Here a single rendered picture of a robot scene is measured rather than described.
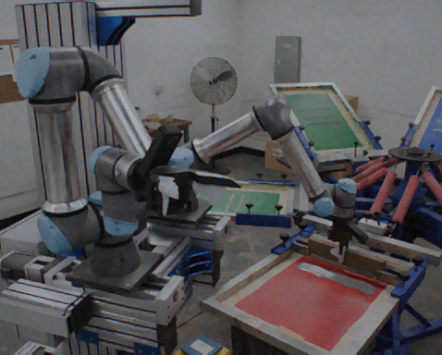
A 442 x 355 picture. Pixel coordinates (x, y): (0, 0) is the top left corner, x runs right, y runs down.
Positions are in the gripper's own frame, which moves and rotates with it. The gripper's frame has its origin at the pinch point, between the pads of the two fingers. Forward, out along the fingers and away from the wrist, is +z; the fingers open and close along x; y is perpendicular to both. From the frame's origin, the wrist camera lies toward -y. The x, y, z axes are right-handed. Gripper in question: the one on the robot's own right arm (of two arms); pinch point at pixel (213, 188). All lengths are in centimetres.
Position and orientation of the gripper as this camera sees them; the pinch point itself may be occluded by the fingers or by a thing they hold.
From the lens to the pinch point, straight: 74.4
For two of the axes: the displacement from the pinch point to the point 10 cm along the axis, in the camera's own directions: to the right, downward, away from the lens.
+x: -6.8, 1.0, -7.2
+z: 7.2, 2.2, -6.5
